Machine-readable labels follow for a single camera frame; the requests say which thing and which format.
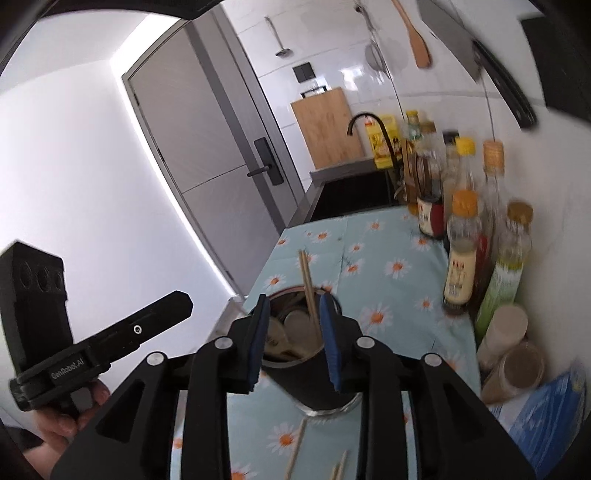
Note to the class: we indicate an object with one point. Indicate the small yellow-cap bottle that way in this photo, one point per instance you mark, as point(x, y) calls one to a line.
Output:
point(414, 124)

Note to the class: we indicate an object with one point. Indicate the green label oil bottle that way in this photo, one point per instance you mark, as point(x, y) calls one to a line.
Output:
point(501, 286)

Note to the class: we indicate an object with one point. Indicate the grey door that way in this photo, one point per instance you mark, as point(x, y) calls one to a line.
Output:
point(194, 138)

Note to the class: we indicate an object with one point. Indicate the yellow cooking oil jug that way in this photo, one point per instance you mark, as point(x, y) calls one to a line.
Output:
point(381, 143)

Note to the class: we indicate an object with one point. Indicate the red liquid bottle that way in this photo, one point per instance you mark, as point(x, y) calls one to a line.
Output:
point(485, 263)

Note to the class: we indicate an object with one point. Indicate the steel kitchen sink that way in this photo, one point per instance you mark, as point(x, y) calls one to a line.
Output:
point(351, 194)

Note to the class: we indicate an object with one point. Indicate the black wall switch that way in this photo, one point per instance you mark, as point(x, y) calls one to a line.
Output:
point(304, 73)

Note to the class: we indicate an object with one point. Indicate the tall clear yellow-cap bottle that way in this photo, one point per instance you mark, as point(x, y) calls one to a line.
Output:
point(494, 184)

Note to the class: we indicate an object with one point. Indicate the clear bottle bright yellow cap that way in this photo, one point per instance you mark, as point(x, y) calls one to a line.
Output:
point(465, 161)

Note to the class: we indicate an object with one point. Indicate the white blue salt bag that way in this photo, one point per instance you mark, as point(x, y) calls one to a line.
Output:
point(545, 415)

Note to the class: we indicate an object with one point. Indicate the pale wooden chopstick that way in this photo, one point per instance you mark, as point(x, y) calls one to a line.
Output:
point(304, 286)
point(310, 295)

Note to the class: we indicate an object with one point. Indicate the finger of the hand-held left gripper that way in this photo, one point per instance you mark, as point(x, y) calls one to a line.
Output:
point(147, 321)

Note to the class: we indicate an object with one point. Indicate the black faucet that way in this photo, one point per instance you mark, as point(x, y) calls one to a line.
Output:
point(369, 116)

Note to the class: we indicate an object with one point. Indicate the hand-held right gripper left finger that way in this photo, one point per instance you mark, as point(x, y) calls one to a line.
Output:
point(256, 341)

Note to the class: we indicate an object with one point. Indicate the blue daisy print tablecloth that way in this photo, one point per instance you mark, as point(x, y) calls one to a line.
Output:
point(392, 286)

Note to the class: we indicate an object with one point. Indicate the hanging metal turner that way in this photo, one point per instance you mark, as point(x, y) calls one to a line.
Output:
point(282, 50)

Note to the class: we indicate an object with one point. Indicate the brown sauce bottle pale label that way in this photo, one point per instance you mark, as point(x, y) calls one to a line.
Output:
point(461, 267)

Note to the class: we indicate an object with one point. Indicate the person's left hand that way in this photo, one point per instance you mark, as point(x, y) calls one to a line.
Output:
point(60, 422)

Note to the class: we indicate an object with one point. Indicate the group of wooden chopsticks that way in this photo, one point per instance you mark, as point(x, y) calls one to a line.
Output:
point(295, 447)

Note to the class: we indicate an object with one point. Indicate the wooden spatula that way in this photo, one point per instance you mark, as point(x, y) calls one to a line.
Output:
point(418, 46)

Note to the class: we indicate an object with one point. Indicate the metal strainer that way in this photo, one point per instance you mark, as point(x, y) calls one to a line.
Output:
point(375, 53)

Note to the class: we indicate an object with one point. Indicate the dark bottle red white label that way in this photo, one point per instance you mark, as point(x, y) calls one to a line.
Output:
point(431, 207)

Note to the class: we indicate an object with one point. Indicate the person's left forearm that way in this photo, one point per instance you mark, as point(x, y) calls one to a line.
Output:
point(51, 461)

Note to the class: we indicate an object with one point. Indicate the black cylindrical utensil holder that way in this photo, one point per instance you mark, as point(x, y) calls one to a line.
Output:
point(304, 383)

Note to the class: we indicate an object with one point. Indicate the wooden cutting board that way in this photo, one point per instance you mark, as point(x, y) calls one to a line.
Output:
point(328, 127)

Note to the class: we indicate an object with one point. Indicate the black wall panel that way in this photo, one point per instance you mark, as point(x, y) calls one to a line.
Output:
point(558, 46)

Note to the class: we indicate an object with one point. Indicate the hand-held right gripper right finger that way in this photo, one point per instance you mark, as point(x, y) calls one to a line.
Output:
point(330, 341)

